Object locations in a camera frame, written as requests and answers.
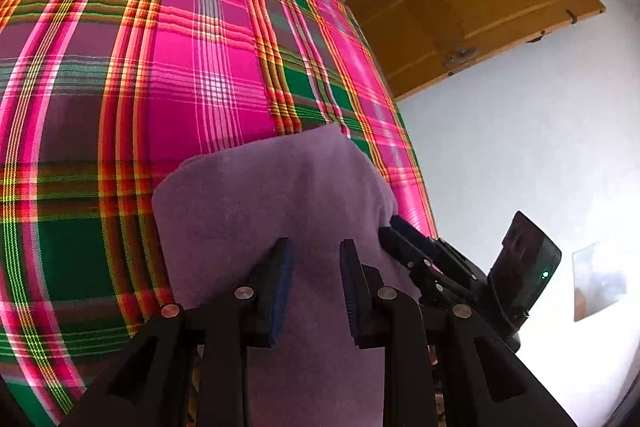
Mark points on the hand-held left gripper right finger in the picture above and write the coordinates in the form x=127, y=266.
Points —
x=352, y=302

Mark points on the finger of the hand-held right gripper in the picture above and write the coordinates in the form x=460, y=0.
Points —
x=415, y=234
x=407, y=252

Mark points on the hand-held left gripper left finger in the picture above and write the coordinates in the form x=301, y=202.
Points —
x=282, y=297

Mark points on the pink green plaid bed sheet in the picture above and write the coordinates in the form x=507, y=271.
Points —
x=125, y=82

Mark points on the purple fleece garment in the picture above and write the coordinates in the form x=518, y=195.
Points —
x=280, y=197

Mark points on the wooden door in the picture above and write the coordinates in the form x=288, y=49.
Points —
x=475, y=2

